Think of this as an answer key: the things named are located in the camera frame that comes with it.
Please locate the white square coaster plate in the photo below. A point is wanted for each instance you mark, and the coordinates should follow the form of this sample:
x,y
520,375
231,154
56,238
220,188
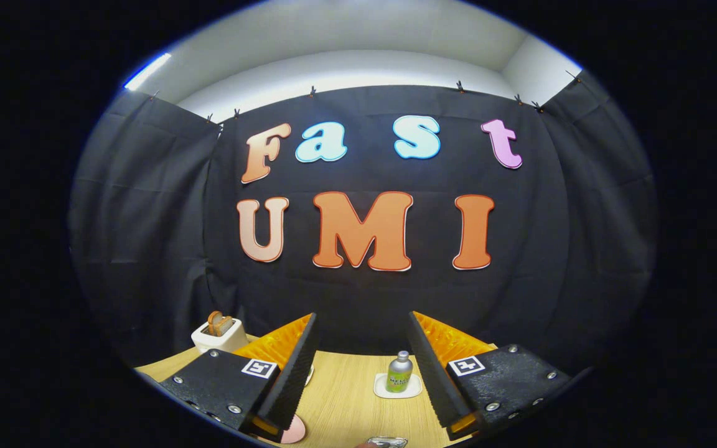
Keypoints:
x,y
380,391

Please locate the green soda bottle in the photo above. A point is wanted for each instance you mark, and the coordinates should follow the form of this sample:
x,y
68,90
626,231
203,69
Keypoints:
x,y
399,376

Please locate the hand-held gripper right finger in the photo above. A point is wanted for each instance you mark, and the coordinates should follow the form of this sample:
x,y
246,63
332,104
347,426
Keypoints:
x,y
439,379

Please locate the white divided snack tray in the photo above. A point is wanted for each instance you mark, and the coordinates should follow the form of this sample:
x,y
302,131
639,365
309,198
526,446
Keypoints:
x,y
309,376

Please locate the white toaster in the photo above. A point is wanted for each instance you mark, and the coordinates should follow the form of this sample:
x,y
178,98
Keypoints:
x,y
218,342

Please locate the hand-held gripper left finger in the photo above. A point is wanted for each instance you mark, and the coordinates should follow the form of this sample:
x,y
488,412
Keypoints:
x,y
290,379

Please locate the pink round plate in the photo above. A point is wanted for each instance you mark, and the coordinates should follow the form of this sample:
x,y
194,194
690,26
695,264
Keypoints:
x,y
295,430

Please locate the toast bread slice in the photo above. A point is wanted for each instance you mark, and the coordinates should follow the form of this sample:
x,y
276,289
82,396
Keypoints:
x,y
214,322
226,325

